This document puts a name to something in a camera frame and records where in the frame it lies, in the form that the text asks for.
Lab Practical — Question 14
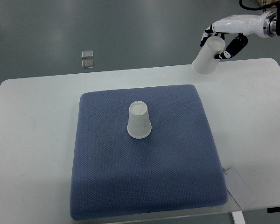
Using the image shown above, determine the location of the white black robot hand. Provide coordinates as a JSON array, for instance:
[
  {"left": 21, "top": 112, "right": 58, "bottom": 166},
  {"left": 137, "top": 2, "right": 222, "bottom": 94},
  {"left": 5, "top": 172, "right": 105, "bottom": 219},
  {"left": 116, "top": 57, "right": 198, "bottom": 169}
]
[{"left": 200, "top": 12, "right": 277, "bottom": 60}]

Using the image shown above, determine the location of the white paper cup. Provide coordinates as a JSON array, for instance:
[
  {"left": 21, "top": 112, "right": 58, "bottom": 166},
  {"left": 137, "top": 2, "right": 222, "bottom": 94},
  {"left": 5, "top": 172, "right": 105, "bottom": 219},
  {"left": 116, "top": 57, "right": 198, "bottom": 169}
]
[
  {"left": 127, "top": 101, "right": 152, "bottom": 139},
  {"left": 192, "top": 36, "right": 225, "bottom": 76}
]

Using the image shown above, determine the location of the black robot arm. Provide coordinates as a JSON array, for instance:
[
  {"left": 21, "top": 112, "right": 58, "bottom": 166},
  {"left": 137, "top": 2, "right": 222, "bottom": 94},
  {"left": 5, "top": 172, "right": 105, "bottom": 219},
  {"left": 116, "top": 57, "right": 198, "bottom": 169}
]
[{"left": 239, "top": 0, "right": 280, "bottom": 37}]

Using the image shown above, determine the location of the wooden furniture corner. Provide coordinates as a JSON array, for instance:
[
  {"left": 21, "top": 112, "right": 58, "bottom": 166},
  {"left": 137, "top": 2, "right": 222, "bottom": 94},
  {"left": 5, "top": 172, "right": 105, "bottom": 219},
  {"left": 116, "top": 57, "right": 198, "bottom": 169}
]
[{"left": 257, "top": 0, "right": 279, "bottom": 6}]

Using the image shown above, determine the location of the blue textured cushion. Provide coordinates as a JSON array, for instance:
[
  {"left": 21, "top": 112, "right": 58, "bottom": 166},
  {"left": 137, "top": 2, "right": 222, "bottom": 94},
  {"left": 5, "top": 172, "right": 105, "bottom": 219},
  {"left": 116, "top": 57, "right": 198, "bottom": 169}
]
[{"left": 70, "top": 84, "right": 228, "bottom": 220}]

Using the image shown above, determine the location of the white paper tag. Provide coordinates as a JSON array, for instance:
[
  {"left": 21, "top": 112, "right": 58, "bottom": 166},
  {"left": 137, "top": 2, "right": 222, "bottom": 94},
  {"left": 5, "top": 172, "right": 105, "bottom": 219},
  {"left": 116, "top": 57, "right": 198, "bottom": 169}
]
[{"left": 224, "top": 168, "right": 257, "bottom": 209}]

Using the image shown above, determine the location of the upper metal floor plate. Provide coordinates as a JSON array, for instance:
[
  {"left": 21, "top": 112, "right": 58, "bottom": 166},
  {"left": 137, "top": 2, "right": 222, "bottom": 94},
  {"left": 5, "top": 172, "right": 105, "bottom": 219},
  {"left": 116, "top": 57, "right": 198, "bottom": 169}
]
[{"left": 81, "top": 50, "right": 94, "bottom": 59}]

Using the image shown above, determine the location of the black table control panel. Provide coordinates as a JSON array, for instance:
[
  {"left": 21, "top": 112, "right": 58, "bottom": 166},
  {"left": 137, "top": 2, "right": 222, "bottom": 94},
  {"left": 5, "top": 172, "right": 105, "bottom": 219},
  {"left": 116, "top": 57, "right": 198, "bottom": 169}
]
[{"left": 267, "top": 207, "right": 280, "bottom": 213}]

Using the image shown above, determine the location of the white table leg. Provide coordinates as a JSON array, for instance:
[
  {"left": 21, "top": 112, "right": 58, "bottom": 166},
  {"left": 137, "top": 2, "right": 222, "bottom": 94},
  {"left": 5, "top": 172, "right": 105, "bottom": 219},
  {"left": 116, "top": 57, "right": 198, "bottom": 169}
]
[{"left": 231, "top": 211, "right": 245, "bottom": 224}]

